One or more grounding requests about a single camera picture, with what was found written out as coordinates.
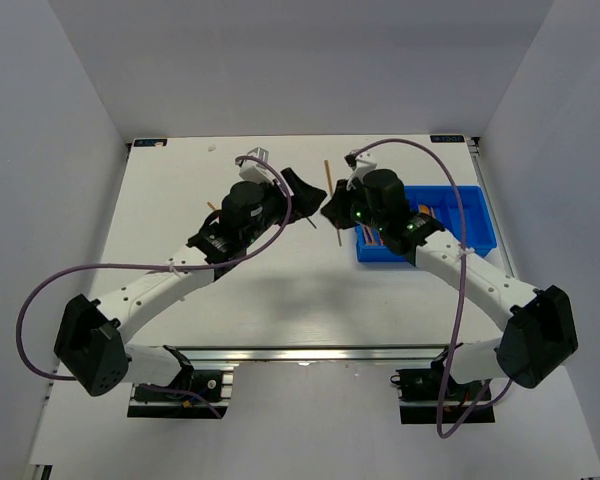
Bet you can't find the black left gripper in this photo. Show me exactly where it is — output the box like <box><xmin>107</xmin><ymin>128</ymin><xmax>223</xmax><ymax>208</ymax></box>
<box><xmin>241</xmin><ymin>168</ymin><xmax>325</xmax><ymax>246</ymax></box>

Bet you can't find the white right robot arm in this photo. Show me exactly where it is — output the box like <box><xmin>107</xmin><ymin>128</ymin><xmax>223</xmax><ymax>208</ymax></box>
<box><xmin>321</xmin><ymin>169</ymin><xmax>578</xmax><ymax>399</ymax></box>

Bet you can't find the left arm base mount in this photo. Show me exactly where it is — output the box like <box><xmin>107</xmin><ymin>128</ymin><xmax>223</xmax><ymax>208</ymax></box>
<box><xmin>127</xmin><ymin>347</ymin><xmax>232</xmax><ymax>420</ymax></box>

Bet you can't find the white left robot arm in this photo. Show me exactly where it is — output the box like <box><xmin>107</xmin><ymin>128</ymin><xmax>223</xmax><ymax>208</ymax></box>
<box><xmin>54</xmin><ymin>168</ymin><xmax>327</xmax><ymax>399</ymax></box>

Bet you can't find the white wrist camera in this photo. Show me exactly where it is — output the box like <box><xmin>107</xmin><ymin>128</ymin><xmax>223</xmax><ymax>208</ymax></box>
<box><xmin>344</xmin><ymin>151</ymin><xmax>377</xmax><ymax>190</ymax></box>
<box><xmin>235</xmin><ymin>147</ymin><xmax>277</xmax><ymax>184</ymax></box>

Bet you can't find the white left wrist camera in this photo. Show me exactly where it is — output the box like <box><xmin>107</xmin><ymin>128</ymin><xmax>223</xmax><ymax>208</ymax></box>
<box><xmin>235</xmin><ymin>147</ymin><xmax>277</xmax><ymax>184</ymax></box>

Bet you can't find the black label corner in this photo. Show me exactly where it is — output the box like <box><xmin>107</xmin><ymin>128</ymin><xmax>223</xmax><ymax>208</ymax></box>
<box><xmin>132</xmin><ymin>138</ymin><xmax>168</xmax><ymax>148</ymax></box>
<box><xmin>429</xmin><ymin>134</ymin><xmax>465</xmax><ymax>143</ymax></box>

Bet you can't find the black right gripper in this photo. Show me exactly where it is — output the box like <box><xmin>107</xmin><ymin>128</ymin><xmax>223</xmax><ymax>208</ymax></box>
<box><xmin>322</xmin><ymin>177</ymin><xmax>386</xmax><ymax>233</ymax></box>

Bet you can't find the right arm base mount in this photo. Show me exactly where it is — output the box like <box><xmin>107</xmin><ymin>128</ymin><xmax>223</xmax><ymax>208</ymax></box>
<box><xmin>390</xmin><ymin>369</ymin><xmax>496</xmax><ymax>425</ymax></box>

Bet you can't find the black label right corner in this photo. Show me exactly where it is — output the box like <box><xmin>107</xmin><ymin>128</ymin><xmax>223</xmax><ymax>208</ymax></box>
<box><xmin>429</xmin><ymin>134</ymin><xmax>465</xmax><ymax>143</ymax></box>

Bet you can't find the black label left corner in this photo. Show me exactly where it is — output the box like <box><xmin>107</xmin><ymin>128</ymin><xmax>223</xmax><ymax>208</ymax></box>
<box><xmin>132</xmin><ymin>138</ymin><xmax>168</xmax><ymax>148</ymax></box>

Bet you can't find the blue divided plastic bin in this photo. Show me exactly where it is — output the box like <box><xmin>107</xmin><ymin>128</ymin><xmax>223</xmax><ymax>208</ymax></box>
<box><xmin>355</xmin><ymin>185</ymin><xmax>497</xmax><ymax>265</ymax></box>

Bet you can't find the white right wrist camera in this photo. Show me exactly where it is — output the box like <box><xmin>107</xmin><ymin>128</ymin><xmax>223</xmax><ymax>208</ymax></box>
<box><xmin>344</xmin><ymin>151</ymin><xmax>377</xmax><ymax>190</ymax></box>

